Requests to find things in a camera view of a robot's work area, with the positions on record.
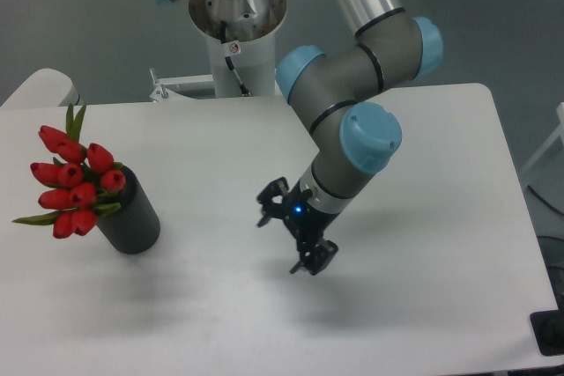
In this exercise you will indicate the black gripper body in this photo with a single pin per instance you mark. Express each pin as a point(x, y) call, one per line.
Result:
point(302, 219)

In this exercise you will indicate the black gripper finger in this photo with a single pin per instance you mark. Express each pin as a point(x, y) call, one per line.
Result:
point(272, 200)
point(314, 257)

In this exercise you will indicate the red tulip bouquet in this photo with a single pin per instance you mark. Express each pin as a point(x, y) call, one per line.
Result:
point(84, 183)

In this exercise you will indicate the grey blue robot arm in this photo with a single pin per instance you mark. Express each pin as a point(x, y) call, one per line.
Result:
point(331, 95)

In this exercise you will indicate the dark grey ribbed vase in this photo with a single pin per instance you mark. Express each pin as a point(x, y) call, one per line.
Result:
point(135, 227)

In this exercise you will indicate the black device at table edge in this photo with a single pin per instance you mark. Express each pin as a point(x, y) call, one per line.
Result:
point(548, 331)

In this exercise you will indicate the white rounded side table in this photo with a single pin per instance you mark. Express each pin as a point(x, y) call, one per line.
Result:
point(44, 88)

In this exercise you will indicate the white frame at right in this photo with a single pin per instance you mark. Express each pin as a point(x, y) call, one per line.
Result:
point(546, 153)

